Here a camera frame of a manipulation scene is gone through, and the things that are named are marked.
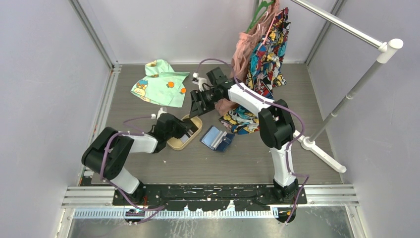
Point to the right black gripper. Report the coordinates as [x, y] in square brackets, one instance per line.
[196, 110]

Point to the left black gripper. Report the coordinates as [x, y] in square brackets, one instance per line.
[182, 126]

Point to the beige oval tray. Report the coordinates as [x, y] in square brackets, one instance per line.
[176, 144]

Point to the navy blue card holder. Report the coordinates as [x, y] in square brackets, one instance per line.
[216, 139]

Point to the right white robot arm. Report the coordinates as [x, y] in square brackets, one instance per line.
[275, 122]

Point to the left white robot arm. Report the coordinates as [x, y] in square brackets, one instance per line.
[108, 153]

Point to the green cartoon child shirt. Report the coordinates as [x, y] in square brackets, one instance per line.
[162, 85]

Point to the colourful comic print garment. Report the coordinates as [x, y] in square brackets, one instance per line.
[264, 73]

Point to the pink hanging garment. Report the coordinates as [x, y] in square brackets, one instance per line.
[248, 40]

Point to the green clothes hanger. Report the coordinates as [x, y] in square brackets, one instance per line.
[260, 8]

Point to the white clothes rack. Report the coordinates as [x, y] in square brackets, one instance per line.
[347, 53]

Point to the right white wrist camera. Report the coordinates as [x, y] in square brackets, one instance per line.
[200, 81]

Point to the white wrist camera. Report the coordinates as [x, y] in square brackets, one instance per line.
[162, 110]
[200, 81]

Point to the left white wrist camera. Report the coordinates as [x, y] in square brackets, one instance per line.
[162, 110]

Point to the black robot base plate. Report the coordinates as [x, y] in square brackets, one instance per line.
[208, 197]

